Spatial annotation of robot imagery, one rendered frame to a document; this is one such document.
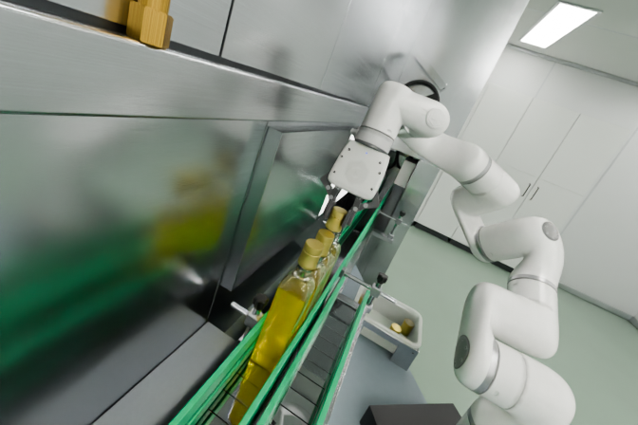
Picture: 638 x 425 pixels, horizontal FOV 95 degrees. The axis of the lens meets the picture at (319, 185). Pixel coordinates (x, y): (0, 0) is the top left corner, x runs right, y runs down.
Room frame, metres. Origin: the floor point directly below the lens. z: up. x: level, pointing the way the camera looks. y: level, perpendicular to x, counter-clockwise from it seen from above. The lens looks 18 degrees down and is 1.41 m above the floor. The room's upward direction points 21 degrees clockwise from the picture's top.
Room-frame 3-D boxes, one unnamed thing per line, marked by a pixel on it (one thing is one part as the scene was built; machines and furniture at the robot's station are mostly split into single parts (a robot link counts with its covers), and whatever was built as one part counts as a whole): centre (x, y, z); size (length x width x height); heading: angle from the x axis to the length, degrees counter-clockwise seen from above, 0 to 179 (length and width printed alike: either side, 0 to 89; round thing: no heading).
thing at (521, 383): (0.41, -0.44, 1.05); 0.13 x 0.10 x 0.16; 76
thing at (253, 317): (0.46, 0.04, 0.94); 0.07 x 0.04 x 0.13; 75
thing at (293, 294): (0.45, -0.03, 0.99); 0.06 x 0.06 x 0.21; 75
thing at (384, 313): (0.80, -0.36, 0.80); 0.22 x 0.17 x 0.09; 75
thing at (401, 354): (0.80, -0.33, 0.79); 0.27 x 0.17 x 0.08; 75
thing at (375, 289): (0.71, -0.23, 0.95); 0.17 x 0.03 x 0.12; 75
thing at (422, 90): (1.54, -0.30, 1.49); 0.21 x 0.05 x 0.21; 75
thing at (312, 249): (0.45, -0.03, 1.14); 0.04 x 0.04 x 0.04
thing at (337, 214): (0.57, -0.06, 1.17); 0.04 x 0.04 x 0.04
